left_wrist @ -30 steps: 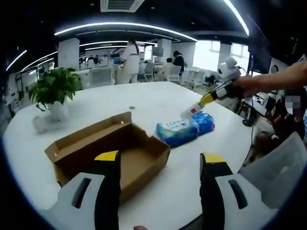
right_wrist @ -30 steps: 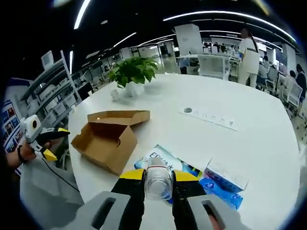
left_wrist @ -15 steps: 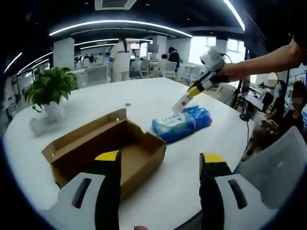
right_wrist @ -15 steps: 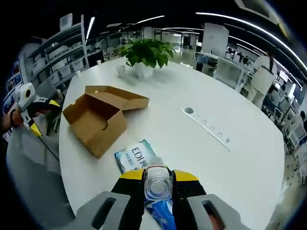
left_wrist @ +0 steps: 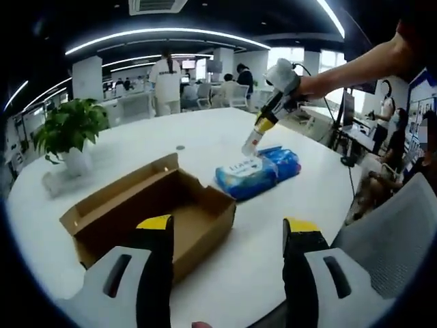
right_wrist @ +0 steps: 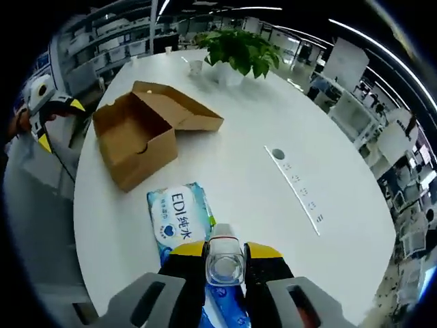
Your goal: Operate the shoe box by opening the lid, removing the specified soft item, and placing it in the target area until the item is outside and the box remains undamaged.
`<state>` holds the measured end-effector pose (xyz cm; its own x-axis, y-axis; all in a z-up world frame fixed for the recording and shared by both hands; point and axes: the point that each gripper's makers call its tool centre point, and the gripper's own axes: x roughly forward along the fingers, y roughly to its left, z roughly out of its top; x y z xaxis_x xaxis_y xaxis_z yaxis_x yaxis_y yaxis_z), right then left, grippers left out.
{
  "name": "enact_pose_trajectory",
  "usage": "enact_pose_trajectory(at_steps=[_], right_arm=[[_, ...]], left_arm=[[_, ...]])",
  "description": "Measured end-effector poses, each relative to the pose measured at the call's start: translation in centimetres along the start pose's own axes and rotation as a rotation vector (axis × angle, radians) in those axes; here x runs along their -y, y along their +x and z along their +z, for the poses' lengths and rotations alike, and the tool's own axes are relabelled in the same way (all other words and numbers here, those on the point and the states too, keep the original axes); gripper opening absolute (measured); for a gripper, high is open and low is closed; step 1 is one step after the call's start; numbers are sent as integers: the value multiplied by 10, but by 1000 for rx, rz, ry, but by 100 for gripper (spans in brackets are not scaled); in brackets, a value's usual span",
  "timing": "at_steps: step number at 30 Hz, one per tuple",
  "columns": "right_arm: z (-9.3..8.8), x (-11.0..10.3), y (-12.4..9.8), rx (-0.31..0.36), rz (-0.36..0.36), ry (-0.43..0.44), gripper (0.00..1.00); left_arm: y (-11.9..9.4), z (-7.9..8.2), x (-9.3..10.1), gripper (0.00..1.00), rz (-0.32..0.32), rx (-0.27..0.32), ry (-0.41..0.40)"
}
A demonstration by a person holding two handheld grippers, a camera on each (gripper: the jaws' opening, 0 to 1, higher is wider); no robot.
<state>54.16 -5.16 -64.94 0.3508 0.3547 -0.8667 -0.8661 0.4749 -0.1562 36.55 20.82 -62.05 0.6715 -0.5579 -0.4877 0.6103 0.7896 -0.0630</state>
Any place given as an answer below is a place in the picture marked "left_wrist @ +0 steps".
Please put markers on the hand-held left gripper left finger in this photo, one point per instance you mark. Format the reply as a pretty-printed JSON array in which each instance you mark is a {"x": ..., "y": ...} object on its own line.
[{"x": 157, "y": 273}]

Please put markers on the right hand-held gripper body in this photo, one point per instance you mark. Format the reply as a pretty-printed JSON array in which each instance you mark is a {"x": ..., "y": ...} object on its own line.
[{"x": 285, "y": 77}]

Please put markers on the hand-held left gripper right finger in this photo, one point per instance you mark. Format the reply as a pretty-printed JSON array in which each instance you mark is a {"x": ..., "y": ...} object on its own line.
[{"x": 304, "y": 259}]

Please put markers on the small white bottle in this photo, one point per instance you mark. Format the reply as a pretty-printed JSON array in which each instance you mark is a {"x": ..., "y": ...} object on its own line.
[{"x": 252, "y": 143}]

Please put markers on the blue soft packet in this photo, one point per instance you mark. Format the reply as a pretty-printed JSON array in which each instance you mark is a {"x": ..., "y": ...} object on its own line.
[{"x": 285, "y": 162}]

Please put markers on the white blue wet wipes pack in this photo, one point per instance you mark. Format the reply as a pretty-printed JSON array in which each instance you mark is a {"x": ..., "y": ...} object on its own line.
[{"x": 242, "y": 177}]

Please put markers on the brown cardboard shoe box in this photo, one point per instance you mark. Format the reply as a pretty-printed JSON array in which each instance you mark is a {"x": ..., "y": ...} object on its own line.
[{"x": 143, "y": 191}]

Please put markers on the person's right hand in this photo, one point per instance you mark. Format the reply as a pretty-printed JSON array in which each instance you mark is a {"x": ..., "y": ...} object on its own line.
[{"x": 310, "y": 89}]

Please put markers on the person's left hand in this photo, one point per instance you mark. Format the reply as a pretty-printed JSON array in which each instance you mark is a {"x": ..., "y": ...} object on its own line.
[{"x": 202, "y": 325}]

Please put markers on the white office chair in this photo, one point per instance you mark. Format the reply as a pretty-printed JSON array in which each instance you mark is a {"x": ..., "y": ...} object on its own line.
[{"x": 239, "y": 95}]

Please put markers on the grey mesh office chair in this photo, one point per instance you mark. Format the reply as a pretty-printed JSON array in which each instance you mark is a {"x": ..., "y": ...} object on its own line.
[{"x": 392, "y": 239}]

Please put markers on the white table socket panel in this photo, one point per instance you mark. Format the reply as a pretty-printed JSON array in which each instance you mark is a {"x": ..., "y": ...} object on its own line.
[{"x": 180, "y": 147}]

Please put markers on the curved ceiling light strip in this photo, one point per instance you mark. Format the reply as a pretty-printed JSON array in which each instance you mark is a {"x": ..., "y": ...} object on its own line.
[{"x": 164, "y": 32}]

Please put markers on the white desk cabinet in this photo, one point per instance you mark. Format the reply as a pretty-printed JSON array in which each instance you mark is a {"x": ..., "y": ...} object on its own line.
[{"x": 136, "y": 106}]

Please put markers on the person's dark red sleeve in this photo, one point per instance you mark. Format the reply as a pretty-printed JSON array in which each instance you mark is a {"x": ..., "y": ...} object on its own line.
[{"x": 420, "y": 44}]

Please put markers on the ceiling air vent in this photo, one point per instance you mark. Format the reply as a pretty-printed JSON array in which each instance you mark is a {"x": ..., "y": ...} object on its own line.
[{"x": 157, "y": 6}]

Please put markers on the potted green plant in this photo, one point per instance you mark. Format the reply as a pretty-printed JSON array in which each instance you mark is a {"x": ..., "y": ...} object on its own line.
[{"x": 71, "y": 126}]

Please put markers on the white square pillar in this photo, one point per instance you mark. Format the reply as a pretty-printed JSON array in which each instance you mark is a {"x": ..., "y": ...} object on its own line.
[{"x": 87, "y": 78}]

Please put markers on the blue wall poster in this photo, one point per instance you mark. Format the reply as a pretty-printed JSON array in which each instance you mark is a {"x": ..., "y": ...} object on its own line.
[{"x": 421, "y": 102}]

